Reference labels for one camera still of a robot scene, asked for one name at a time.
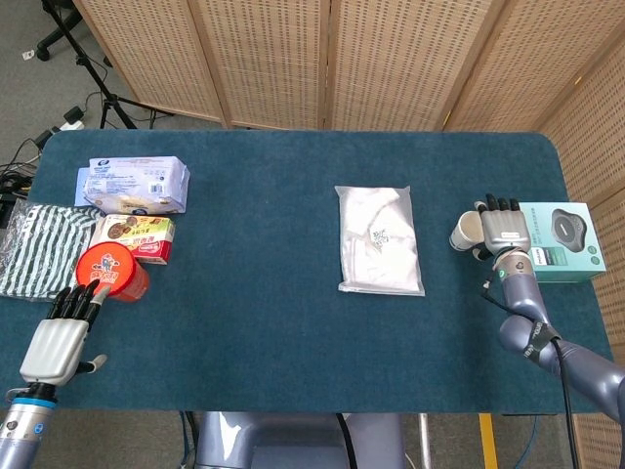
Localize white power strip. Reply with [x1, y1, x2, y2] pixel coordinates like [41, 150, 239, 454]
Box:
[51, 106, 87, 133]

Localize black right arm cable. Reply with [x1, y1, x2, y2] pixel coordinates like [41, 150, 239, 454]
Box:
[549, 336, 582, 469]

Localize white garment in clear bag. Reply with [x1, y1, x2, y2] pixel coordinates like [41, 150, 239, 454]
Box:
[334, 184, 426, 297]

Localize black office chair base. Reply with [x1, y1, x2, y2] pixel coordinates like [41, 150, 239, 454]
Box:
[36, 0, 84, 63]

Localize red green food box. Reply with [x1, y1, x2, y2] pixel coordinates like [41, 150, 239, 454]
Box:
[89, 213, 177, 266]

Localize black torso cable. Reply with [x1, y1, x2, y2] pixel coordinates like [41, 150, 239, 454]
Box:
[334, 413, 360, 469]

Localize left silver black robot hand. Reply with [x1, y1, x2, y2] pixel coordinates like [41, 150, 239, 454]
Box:
[19, 278, 112, 387]

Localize small white paper cup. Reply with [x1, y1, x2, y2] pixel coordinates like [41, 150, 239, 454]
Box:
[448, 210, 485, 253]

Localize blue hanging cable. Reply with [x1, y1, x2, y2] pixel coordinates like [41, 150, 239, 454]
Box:
[178, 411, 195, 469]

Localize grey-blue robot torso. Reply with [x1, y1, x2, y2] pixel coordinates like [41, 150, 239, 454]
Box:
[194, 411, 406, 469]

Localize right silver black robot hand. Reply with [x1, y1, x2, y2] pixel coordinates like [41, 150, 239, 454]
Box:
[471, 193, 533, 263]

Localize black floor cable bundle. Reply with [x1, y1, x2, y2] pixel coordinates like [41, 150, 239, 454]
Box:
[0, 130, 53, 231]

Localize black tripod stand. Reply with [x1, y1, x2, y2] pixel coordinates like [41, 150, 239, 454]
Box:
[41, 0, 175, 131]

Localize wooden rattan folding screen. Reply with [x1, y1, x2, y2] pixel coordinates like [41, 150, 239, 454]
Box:
[72, 0, 625, 469]

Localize teal speaker product box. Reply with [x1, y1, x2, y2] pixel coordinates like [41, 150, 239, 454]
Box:
[518, 201, 607, 284]

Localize dark teal table mat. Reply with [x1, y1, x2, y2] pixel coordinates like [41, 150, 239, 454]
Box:
[0, 127, 621, 415]

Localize silver metal table leg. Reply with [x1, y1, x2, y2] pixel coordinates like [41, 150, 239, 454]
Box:
[418, 413, 434, 469]

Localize white blue tissue pack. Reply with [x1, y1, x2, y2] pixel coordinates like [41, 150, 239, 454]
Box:
[73, 155, 191, 215]

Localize green white striped cloth bag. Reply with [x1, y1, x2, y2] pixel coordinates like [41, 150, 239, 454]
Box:
[0, 197, 106, 300]

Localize orange lidded snack canister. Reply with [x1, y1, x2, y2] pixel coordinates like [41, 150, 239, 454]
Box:
[75, 242, 151, 303]

